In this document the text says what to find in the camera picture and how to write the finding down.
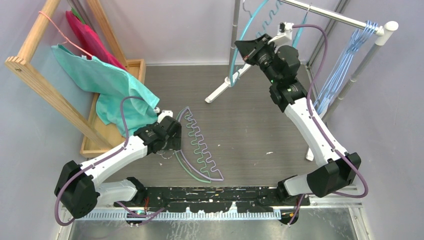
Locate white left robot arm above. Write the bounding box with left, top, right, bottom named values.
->
left=54, top=115, right=182, bottom=219

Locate red cloth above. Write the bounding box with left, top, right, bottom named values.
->
left=65, top=11, right=126, bottom=70

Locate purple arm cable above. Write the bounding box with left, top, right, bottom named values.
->
left=54, top=96, right=160, bottom=227
left=291, top=23, right=369, bottom=200

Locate metal garment rack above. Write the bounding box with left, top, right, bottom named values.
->
left=204, top=0, right=400, bottom=162

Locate teal notched hanger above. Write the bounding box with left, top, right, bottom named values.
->
left=292, top=4, right=312, bottom=48
left=227, top=0, right=284, bottom=87

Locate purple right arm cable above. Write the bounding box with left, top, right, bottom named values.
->
left=291, top=23, right=369, bottom=200

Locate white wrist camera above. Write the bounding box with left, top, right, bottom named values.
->
left=268, top=22, right=294, bottom=46
left=153, top=107, right=174, bottom=123

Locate green notched hanger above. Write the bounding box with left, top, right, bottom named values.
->
left=156, top=106, right=213, bottom=184

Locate teal cloth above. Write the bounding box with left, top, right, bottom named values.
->
left=51, top=44, right=160, bottom=136

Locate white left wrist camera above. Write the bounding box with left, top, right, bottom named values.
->
left=153, top=107, right=174, bottom=123

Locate purple notched hanger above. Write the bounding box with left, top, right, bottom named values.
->
left=177, top=106, right=225, bottom=182

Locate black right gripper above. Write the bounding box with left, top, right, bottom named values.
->
left=235, top=33, right=280, bottom=85

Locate wooden clothes rack frame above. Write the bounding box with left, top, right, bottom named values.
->
left=4, top=0, right=146, bottom=158

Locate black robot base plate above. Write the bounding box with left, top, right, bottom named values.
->
left=119, top=186, right=310, bottom=213

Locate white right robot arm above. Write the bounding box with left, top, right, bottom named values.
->
left=234, top=34, right=362, bottom=206

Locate pink hanger on rack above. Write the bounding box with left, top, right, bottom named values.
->
left=38, top=11, right=93, bottom=58

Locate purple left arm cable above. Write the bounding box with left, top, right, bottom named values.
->
left=54, top=96, right=160, bottom=227

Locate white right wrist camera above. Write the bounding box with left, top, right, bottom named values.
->
left=268, top=22, right=294, bottom=46

